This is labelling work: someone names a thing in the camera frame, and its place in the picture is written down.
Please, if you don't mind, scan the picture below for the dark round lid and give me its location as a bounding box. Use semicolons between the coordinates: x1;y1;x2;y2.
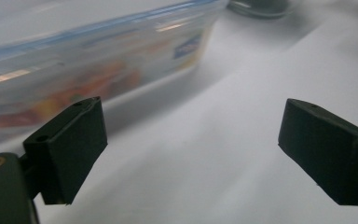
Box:
226;0;294;21

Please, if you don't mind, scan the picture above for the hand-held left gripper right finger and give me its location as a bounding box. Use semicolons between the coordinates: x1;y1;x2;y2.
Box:
277;98;358;206

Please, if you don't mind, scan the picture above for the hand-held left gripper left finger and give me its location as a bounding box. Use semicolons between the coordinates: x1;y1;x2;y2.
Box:
22;96;109;206

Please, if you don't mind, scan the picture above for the clear plastic food container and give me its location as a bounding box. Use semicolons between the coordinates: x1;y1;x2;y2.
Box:
0;0;229;147

